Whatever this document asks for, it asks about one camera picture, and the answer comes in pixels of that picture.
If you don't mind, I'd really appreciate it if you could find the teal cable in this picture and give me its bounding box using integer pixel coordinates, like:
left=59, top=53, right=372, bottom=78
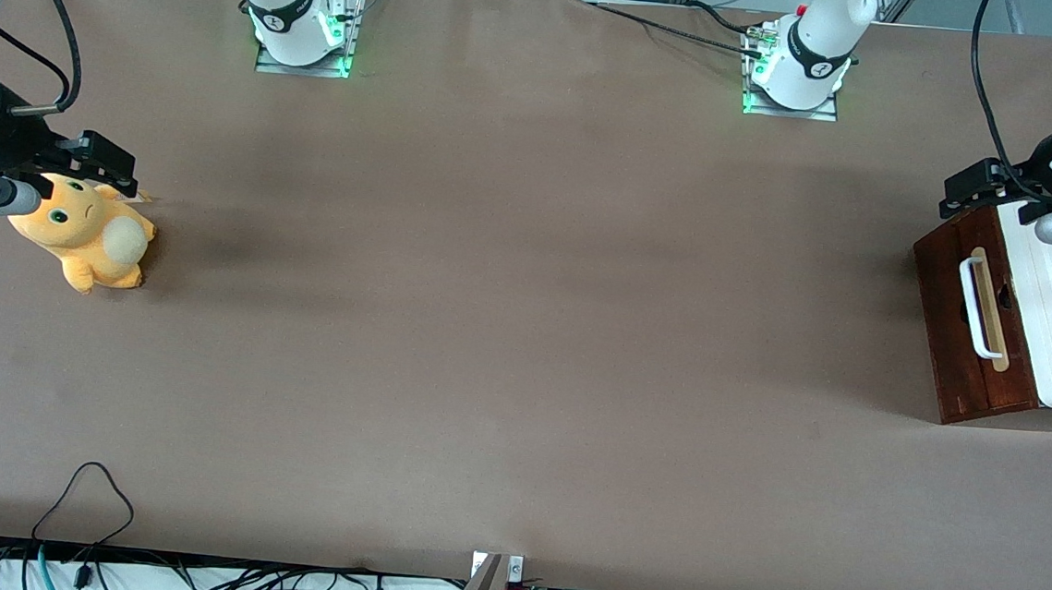
left=32, top=542, right=58, bottom=590

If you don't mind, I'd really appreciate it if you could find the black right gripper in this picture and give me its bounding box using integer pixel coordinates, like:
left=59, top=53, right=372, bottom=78
left=0, top=80, right=147, bottom=201

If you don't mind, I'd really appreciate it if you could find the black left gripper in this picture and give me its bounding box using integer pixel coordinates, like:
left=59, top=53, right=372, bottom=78
left=937, top=107, right=1052, bottom=228

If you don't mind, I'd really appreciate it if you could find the orange plush toy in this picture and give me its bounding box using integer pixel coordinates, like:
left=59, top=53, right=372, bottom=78
left=3, top=168, right=163, bottom=300

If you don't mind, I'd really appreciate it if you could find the aluminium arm base plate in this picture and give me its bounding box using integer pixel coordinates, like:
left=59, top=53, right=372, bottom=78
left=740, top=23, right=845, bottom=125
left=254, top=0, right=365, bottom=81

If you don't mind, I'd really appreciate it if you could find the wooden drawer with white handle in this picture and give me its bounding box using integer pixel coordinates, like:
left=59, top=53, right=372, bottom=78
left=940, top=203, right=1052, bottom=421

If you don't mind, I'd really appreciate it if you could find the black cable on table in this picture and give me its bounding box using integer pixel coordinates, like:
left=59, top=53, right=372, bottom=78
left=585, top=0, right=775, bottom=62

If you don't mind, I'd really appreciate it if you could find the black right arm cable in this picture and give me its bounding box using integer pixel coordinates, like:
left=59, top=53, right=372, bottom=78
left=0, top=0, right=89, bottom=120

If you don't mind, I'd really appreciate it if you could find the black looped cable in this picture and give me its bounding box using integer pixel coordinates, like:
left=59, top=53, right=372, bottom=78
left=30, top=456, right=140, bottom=552

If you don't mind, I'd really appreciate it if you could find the small aluminium bracket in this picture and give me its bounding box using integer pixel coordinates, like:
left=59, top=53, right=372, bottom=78
left=469, top=550, right=526, bottom=585

